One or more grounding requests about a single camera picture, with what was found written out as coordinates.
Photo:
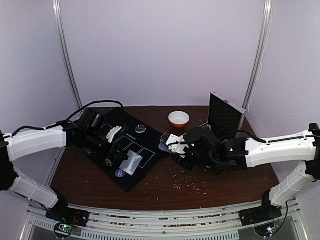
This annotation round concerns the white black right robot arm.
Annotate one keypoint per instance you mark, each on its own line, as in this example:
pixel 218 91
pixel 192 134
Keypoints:
pixel 200 146

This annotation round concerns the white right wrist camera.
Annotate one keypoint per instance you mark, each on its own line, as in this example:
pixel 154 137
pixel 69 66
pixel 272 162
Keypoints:
pixel 175 143

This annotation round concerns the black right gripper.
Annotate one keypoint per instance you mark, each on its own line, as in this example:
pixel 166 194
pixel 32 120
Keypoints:
pixel 178 157

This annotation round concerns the white orange bowl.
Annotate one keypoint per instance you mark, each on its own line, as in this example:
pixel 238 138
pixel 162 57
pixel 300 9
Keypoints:
pixel 178 119

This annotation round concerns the black poker table mat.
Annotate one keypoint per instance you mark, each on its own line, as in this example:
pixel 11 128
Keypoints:
pixel 145 144

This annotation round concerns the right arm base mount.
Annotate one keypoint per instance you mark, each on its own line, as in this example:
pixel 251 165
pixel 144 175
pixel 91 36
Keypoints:
pixel 258 215

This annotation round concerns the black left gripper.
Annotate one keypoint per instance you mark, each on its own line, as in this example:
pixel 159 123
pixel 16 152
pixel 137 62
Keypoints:
pixel 115 147

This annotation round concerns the aluminium front rail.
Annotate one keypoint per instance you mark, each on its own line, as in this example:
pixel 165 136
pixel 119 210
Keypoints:
pixel 216 223

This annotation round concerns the clear grey dealer button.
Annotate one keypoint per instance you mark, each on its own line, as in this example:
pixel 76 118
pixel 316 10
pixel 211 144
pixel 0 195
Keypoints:
pixel 140 128

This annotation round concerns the left aluminium frame post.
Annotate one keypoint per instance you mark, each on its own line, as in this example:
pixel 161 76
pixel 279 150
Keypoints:
pixel 65 53

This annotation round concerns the aluminium poker chip case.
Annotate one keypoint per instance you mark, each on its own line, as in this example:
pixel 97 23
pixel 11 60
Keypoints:
pixel 225 118

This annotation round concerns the right aluminium frame post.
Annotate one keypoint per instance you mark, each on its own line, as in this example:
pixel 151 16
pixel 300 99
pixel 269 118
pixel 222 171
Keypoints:
pixel 261 47

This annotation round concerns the dealt card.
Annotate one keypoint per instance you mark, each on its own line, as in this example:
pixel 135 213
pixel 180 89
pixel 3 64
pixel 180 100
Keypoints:
pixel 130 165

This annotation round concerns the purple small blind button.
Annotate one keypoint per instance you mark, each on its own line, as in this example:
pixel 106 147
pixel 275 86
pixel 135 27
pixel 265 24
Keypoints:
pixel 120 173

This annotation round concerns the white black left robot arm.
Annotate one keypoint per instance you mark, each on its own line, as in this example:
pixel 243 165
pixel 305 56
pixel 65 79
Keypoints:
pixel 91 132

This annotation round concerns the grey playing card deck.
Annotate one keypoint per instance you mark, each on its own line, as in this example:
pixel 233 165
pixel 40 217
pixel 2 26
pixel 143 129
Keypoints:
pixel 163 147

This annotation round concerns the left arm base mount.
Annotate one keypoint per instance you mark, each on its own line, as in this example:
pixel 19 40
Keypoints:
pixel 74 217

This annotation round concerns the poker chip stack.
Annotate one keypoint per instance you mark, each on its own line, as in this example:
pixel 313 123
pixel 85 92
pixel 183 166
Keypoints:
pixel 109 163

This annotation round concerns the aluminium frame post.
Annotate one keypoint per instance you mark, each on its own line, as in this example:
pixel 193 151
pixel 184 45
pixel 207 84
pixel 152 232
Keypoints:
pixel 65 53
pixel 261 47

